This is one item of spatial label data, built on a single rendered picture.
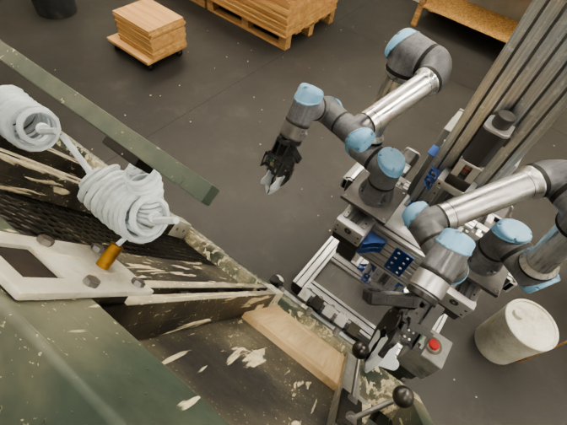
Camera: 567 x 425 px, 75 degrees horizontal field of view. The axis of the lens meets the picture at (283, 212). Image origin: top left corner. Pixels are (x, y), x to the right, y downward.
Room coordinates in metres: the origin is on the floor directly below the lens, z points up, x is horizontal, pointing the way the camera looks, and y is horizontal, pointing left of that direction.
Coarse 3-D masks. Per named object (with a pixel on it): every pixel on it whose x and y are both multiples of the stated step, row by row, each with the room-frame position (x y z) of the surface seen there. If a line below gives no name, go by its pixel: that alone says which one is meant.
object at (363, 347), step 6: (360, 342) 0.28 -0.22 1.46; (354, 348) 0.26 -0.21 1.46; (360, 348) 0.26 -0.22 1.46; (366, 348) 0.27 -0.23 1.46; (354, 354) 0.25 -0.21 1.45; (360, 354) 0.25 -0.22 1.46; (366, 354) 0.26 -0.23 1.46; (360, 360) 0.25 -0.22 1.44; (354, 372) 0.22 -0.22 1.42; (354, 378) 0.21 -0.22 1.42; (354, 384) 0.20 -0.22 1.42; (354, 390) 0.19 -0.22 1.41; (348, 396) 0.18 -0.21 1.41; (354, 396) 0.18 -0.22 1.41; (354, 402) 0.17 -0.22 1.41
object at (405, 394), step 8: (392, 392) 0.17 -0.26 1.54; (400, 392) 0.17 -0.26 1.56; (408, 392) 0.17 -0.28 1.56; (392, 400) 0.16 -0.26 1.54; (400, 400) 0.16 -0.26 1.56; (408, 400) 0.16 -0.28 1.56; (368, 408) 0.14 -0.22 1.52; (376, 408) 0.14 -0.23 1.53; (352, 416) 0.12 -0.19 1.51; (360, 416) 0.13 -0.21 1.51
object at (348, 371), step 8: (344, 360) 0.38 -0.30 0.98; (352, 360) 0.38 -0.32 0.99; (344, 368) 0.31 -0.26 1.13; (352, 368) 0.33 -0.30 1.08; (344, 376) 0.26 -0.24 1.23; (352, 376) 0.28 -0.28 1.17; (344, 384) 0.23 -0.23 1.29; (352, 384) 0.24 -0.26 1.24; (336, 392) 0.21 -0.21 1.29; (336, 400) 0.17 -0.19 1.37; (336, 408) 0.14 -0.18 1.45; (328, 416) 0.14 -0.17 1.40; (336, 416) 0.12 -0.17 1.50; (328, 424) 0.11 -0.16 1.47; (336, 424) 0.10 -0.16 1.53
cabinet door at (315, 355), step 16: (256, 320) 0.36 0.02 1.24; (272, 320) 0.41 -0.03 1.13; (288, 320) 0.48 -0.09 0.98; (272, 336) 0.33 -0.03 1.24; (288, 336) 0.36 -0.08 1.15; (304, 336) 0.42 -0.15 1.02; (288, 352) 0.29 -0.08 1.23; (304, 352) 0.31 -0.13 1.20; (320, 352) 0.36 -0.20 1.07; (336, 352) 0.41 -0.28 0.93; (320, 368) 0.27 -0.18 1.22; (336, 368) 0.31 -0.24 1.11; (336, 384) 0.24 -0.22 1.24
